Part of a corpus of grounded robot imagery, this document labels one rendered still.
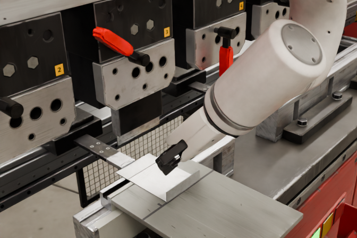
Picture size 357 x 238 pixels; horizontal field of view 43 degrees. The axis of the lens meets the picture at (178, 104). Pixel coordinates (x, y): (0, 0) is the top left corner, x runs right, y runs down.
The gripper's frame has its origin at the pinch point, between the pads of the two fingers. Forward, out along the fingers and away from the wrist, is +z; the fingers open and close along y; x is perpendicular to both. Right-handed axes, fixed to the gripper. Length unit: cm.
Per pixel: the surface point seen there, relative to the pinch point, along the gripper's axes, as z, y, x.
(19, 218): 167, -27, -33
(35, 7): -19.0, 19.3, -21.7
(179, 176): 6.2, -2.3, 2.7
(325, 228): 9.6, -28.4, 28.7
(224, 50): -10.3, -13.8, -10.3
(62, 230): 152, -36, -16
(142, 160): 11.9, -1.4, -4.2
